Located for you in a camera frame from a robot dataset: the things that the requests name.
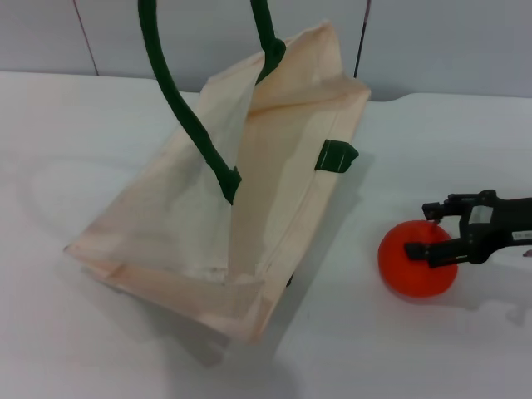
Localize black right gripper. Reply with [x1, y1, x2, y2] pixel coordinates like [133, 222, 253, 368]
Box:
[404, 189, 532, 270]

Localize orange fruit with stem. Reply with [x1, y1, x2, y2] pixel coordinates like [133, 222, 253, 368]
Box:
[377, 219, 460, 299]

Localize cream handbag with green handles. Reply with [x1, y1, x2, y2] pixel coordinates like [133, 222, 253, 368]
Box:
[63, 0, 372, 367]

